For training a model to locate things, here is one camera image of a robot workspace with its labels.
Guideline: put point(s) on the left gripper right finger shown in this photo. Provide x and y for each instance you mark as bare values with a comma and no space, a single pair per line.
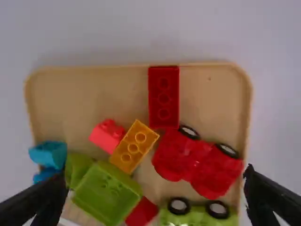
272,202

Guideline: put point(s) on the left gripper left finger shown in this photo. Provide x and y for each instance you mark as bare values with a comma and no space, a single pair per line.
35,204

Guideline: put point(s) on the yellow toy brick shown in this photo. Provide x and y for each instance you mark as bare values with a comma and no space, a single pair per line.
134,148

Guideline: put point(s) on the blue toy brick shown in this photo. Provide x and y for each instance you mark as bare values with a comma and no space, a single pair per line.
43,175
47,153

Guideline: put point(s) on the pink toy brick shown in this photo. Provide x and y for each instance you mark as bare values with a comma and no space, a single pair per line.
103,139

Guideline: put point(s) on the red toy car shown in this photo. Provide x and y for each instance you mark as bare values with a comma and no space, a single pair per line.
183,160

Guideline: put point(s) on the small red toy brick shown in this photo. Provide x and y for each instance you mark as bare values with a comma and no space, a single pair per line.
141,213

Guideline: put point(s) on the tan tray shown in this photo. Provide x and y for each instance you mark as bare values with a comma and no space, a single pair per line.
82,99

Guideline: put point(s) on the long red toy brick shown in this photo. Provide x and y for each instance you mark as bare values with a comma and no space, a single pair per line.
163,99

